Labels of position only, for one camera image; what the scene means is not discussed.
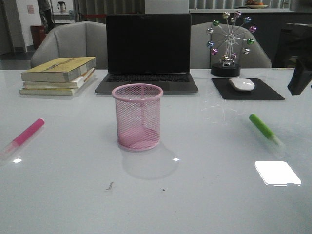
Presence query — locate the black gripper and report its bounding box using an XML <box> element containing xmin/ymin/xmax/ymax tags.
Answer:
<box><xmin>287</xmin><ymin>58</ymin><xmax>312</xmax><ymax>95</ymax></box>

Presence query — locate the green highlighter pen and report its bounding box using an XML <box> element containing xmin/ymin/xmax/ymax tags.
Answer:
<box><xmin>249</xmin><ymin>114</ymin><xmax>285</xmax><ymax>149</ymax></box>

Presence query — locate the pink highlighter pen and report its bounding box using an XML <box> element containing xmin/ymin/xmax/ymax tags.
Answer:
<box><xmin>0</xmin><ymin>118</ymin><xmax>45</xmax><ymax>164</ymax></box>

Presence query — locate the pink mesh pen holder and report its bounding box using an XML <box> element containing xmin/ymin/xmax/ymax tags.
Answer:
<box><xmin>112</xmin><ymin>83</ymin><xmax>163</xmax><ymax>151</ymax></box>

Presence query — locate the black mouse pad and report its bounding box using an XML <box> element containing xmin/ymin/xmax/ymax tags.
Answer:
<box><xmin>212</xmin><ymin>78</ymin><xmax>285</xmax><ymax>100</ymax></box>

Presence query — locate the white computer mouse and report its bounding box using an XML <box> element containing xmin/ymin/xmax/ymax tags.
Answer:
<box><xmin>229</xmin><ymin>77</ymin><xmax>255</xmax><ymax>92</ymax></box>

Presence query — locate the ferris wheel desk ornament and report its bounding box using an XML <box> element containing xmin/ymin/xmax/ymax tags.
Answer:
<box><xmin>206</xmin><ymin>11</ymin><xmax>255</xmax><ymax>77</ymax></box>

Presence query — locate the fruit bowl on counter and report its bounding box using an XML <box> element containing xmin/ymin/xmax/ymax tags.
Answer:
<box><xmin>245</xmin><ymin>0</ymin><xmax>267</xmax><ymax>9</ymax></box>

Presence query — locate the right grey armchair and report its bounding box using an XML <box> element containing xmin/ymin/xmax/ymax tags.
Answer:
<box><xmin>190</xmin><ymin>22</ymin><xmax>272</xmax><ymax>69</ymax></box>

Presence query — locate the grey armchair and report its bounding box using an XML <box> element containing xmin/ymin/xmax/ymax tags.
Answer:
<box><xmin>190</xmin><ymin>22</ymin><xmax>272</xmax><ymax>69</ymax></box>
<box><xmin>30</xmin><ymin>21</ymin><xmax>108</xmax><ymax>69</ymax></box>

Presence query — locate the grey open laptop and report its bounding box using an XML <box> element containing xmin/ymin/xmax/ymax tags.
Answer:
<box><xmin>95</xmin><ymin>13</ymin><xmax>198</xmax><ymax>94</ymax></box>

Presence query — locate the white box behind laptop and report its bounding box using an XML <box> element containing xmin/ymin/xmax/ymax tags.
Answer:
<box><xmin>145</xmin><ymin>0</ymin><xmax>189</xmax><ymax>14</ymax></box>

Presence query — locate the left grey armchair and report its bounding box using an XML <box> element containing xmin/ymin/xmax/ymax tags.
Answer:
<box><xmin>30</xmin><ymin>21</ymin><xmax>108</xmax><ymax>69</ymax></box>

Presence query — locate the middle cream book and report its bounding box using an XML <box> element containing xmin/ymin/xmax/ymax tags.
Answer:
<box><xmin>23</xmin><ymin>68</ymin><xmax>95</xmax><ymax>89</ymax></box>

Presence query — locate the bottom yellow book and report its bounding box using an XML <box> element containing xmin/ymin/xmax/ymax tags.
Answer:
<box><xmin>19</xmin><ymin>75</ymin><xmax>95</xmax><ymax>96</ymax></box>

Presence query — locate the yellow book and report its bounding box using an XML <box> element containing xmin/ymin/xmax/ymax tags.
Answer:
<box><xmin>21</xmin><ymin>57</ymin><xmax>96</xmax><ymax>82</ymax></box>
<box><xmin>19</xmin><ymin>75</ymin><xmax>95</xmax><ymax>96</ymax></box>

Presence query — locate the top yellow book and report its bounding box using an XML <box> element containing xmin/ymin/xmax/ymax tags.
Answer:
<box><xmin>21</xmin><ymin>57</ymin><xmax>96</xmax><ymax>82</ymax></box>

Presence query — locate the person standing in background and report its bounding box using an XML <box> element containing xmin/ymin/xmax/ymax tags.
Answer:
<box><xmin>37</xmin><ymin>0</ymin><xmax>54</xmax><ymax>32</ymax></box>

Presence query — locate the red trash bin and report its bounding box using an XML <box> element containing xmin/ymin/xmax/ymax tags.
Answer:
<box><xmin>30</xmin><ymin>25</ymin><xmax>46</xmax><ymax>49</ymax></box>

